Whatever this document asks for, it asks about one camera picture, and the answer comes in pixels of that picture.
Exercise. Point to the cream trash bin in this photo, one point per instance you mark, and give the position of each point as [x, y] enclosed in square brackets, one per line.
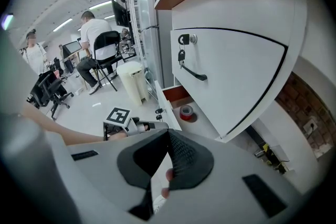
[131, 81]

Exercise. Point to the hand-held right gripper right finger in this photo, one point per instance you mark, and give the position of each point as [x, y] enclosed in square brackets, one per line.
[194, 165]

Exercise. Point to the black folding chair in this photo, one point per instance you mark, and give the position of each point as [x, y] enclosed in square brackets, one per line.
[105, 42]

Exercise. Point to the person's left forearm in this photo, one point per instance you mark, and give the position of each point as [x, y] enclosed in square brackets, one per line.
[65, 131]

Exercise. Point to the person's right hand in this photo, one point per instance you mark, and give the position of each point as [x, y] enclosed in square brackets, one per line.
[169, 175]

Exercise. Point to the ceiling light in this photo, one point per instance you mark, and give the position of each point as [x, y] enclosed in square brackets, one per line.
[62, 25]
[109, 17]
[6, 21]
[101, 4]

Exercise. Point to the black television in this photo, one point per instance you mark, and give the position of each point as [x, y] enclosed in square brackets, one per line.
[119, 11]

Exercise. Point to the black office chair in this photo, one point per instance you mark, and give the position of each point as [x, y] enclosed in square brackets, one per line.
[48, 89]

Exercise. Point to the red tape roll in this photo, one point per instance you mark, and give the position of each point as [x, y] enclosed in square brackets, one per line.
[186, 112]

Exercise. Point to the black key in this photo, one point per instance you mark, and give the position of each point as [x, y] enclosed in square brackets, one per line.
[183, 39]
[159, 111]
[181, 56]

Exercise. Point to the grey refrigerator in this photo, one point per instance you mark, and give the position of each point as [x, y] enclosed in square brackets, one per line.
[162, 34]

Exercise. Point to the wooden table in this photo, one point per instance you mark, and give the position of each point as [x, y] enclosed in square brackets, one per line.
[78, 53]

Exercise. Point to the computer monitor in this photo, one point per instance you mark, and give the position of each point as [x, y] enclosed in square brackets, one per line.
[71, 47]

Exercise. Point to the wall socket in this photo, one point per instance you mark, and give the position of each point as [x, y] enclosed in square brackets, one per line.
[311, 126]

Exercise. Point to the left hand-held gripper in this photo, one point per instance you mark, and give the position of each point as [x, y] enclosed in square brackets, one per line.
[118, 116]

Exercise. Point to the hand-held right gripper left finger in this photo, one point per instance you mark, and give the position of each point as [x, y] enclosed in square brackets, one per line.
[131, 165]

